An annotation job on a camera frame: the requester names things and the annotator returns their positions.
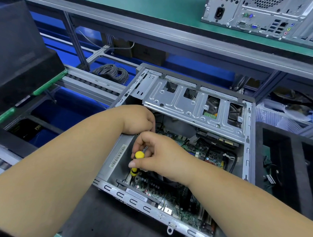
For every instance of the open black computer tower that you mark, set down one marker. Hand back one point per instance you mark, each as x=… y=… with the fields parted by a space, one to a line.
x=18 y=53

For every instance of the silver power supply unit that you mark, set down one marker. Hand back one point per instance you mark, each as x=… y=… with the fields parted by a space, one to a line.
x=116 y=159

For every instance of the grey computer case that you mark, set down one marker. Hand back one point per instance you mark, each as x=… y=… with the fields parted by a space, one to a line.
x=193 y=100

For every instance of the person's left hand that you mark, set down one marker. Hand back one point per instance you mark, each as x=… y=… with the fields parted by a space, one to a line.
x=138 y=119

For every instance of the white plastic bags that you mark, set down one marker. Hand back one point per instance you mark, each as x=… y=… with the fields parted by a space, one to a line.
x=282 y=111

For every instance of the person's right hand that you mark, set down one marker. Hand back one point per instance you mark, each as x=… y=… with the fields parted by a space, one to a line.
x=163 y=156

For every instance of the grey roller conveyor rail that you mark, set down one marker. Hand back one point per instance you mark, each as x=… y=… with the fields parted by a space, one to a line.
x=88 y=84

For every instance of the person's left forearm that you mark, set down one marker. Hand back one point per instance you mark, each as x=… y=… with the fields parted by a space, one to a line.
x=57 y=175

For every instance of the silver backed desktop computer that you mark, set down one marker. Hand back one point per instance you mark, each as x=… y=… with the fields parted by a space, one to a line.
x=267 y=16

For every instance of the dark metal frame leg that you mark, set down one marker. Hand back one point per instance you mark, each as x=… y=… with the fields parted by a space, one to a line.
x=77 y=40

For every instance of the empty black foam tray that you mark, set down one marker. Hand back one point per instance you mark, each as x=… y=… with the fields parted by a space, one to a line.
x=290 y=173

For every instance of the person's right forearm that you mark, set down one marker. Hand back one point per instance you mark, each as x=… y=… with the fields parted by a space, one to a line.
x=250 y=207

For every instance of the green upper shelf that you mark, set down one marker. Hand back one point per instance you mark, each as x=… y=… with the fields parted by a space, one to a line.
x=201 y=16

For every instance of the green motherboard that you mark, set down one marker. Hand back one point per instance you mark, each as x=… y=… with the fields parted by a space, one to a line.
x=196 y=144

